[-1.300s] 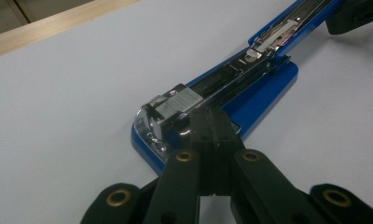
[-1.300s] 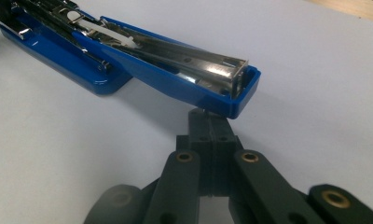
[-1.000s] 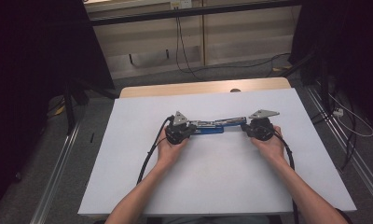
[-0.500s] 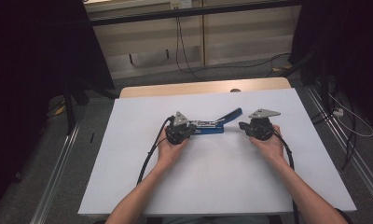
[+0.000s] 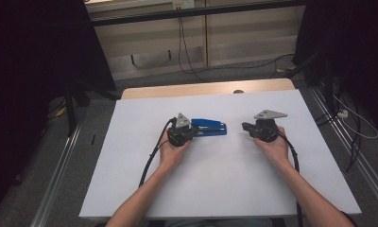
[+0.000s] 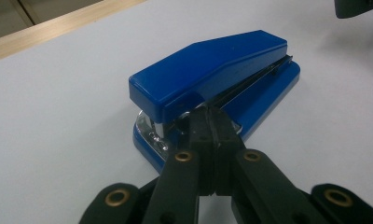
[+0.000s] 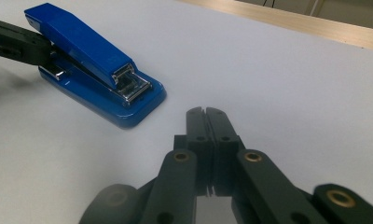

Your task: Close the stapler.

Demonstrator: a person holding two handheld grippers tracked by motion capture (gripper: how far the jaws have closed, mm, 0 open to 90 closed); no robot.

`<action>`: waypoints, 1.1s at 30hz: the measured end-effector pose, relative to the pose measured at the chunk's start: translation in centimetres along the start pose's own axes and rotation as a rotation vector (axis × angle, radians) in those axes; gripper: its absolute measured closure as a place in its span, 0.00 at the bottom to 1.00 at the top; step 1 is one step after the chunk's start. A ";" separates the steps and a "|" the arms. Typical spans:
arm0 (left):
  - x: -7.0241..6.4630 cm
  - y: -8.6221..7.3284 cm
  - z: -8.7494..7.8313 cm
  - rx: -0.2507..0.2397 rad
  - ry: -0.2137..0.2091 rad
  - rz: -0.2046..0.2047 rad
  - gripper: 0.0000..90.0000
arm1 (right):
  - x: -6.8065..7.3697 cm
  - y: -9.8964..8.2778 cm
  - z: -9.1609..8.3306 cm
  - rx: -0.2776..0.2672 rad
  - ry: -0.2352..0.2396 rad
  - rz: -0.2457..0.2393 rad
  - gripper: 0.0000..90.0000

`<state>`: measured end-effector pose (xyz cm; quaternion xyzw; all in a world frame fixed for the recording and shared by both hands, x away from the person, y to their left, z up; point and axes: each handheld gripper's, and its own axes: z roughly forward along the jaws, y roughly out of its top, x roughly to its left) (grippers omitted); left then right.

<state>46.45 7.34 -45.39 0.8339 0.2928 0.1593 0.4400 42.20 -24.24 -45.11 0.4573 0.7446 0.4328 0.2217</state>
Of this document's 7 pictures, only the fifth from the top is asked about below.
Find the black curtain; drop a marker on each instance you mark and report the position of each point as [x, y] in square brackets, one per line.
[351, 47]
[36, 63]

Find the black metal crossbar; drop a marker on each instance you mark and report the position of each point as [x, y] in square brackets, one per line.
[193, 12]

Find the person's left hand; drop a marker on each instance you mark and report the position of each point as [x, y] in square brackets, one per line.
[171, 154]

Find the white table cover sheet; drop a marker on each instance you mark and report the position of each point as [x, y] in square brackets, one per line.
[225, 176]

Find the black wall bracket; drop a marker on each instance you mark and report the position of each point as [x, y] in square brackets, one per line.
[169, 54]
[132, 59]

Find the dark round table grommet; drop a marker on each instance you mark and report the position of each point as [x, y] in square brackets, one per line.
[238, 91]

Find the black metal stand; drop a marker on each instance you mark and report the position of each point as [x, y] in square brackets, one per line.
[70, 110]
[328, 91]

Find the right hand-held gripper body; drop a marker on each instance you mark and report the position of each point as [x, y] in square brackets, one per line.
[266, 129]

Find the metal floor rail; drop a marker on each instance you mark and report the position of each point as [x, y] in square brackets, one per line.
[56, 179]
[363, 164]

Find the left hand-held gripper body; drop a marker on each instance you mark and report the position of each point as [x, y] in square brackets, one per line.
[177, 134]

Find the person's clothing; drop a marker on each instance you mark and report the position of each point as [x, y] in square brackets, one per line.
[215, 223]

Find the blue stapler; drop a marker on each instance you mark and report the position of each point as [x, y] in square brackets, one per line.
[209, 123]

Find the person's right hand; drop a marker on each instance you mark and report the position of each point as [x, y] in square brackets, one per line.
[275, 151]

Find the white power strip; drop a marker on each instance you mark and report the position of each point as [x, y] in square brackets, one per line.
[342, 113]

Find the white wall socket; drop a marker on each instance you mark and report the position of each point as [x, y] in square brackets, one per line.
[183, 3]

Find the yellow floor tape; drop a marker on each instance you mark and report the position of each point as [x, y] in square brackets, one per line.
[287, 68]
[60, 112]

